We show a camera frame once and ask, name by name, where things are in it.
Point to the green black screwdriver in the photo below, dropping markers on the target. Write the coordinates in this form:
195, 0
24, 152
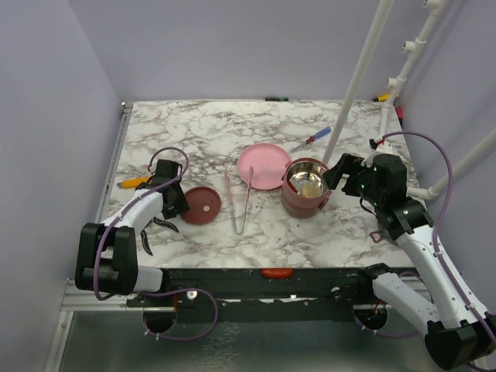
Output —
276, 99

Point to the dark red steel lunch pot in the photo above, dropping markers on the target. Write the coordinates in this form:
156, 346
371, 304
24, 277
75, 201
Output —
298, 211

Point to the transparent grey pot lid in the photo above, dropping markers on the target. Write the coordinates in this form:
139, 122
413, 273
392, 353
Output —
379, 235

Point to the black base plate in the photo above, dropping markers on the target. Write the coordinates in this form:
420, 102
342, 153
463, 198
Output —
245, 295

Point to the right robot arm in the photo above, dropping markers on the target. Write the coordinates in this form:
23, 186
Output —
456, 327

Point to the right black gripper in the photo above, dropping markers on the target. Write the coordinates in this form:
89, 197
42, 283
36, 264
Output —
350, 164

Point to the red sausage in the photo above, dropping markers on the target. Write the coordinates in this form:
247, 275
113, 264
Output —
277, 273

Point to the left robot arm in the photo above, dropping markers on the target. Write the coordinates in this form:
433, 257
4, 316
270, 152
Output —
107, 255

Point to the white pipe frame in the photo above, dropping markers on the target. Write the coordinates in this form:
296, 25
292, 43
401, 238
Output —
413, 50

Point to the dark pink round lid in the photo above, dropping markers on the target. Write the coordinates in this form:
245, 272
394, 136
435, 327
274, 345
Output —
204, 205

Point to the aluminium table edge rail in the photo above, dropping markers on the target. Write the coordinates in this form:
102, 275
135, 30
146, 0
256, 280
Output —
101, 151

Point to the white steamed bun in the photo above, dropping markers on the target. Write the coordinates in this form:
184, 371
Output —
310, 191

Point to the pink food plate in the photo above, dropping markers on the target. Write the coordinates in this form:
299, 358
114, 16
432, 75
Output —
263, 165

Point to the black pliers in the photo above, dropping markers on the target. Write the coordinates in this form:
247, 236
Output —
155, 233

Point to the red blue screwdriver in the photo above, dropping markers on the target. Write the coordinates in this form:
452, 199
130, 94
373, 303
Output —
321, 133

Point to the yellow utility knife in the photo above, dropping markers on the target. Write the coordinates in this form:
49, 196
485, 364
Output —
132, 183

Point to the pink steel lunch pot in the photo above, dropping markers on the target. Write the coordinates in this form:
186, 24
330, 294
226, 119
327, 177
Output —
302, 171

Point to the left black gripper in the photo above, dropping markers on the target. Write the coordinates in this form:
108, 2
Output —
181, 205

